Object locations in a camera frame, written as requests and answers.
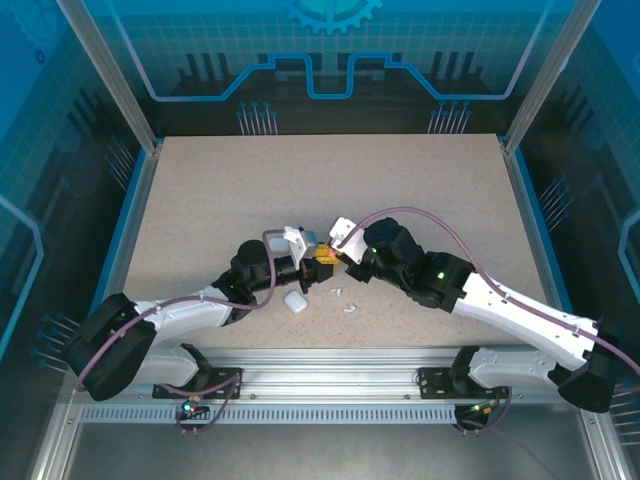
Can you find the blue printed side panel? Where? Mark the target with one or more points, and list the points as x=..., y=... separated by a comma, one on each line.
x=40, y=150
x=610, y=150

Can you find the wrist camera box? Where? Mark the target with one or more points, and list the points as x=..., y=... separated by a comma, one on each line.
x=300, y=242
x=345, y=232

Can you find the blue printed back panel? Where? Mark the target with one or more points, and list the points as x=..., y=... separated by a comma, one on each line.
x=325, y=50

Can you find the blue table edge strip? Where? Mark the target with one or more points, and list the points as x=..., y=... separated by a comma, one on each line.
x=549, y=250
x=116, y=250

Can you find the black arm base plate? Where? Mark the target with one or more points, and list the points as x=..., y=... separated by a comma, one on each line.
x=225, y=375
x=432, y=382

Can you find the aluminium front rail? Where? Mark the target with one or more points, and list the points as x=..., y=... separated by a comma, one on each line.
x=325, y=372

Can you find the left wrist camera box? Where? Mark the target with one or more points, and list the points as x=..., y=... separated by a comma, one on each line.
x=300, y=242

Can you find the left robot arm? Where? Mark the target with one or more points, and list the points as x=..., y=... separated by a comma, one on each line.
x=175, y=312

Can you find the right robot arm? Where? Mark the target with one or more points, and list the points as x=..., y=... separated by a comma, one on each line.
x=525, y=315

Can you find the aluminium frame post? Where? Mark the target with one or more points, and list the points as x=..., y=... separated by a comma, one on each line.
x=111, y=75
x=548, y=75

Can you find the small connector board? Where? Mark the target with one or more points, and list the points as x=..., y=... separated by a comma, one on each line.
x=191, y=410
x=480, y=409

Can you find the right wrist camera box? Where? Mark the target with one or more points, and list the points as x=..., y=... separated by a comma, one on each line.
x=345, y=232

